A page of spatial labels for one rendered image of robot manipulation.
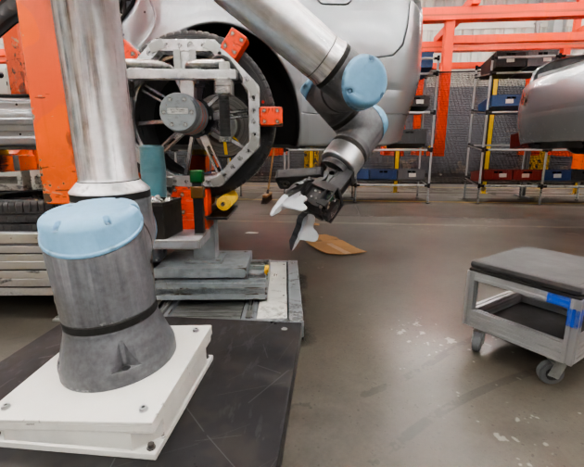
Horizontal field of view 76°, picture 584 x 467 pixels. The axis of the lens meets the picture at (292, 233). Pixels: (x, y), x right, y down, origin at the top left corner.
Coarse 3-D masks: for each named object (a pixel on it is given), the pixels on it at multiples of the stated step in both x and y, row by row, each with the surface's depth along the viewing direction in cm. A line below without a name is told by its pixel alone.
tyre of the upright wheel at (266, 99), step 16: (176, 32) 146; (192, 32) 146; (208, 32) 146; (144, 48) 146; (240, 64) 148; (256, 64) 150; (256, 80) 150; (272, 96) 155; (272, 128) 154; (272, 144) 161; (256, 160) 156; (240, 176) 158; (224, 192) 159
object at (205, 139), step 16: (144, 96) 157; (144, 112) 162; (208, 112) 158; (240, 112) 154; (144, 128) 161; (208, 128) 159; (144, 144) 156; (192, 144) 157; (208, 144) 157; (240, 144) 157
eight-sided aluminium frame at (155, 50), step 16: (160, 48) 139; (176, 48) 139; (192, 48) 139; (208, 48) 139; (256, 96) 143; (256, 112) 144; (256, 128) 146; (256, 144) 146; (240, 160) 148; (176, 176) 149; (208, 176) 149; (224, 176) 151
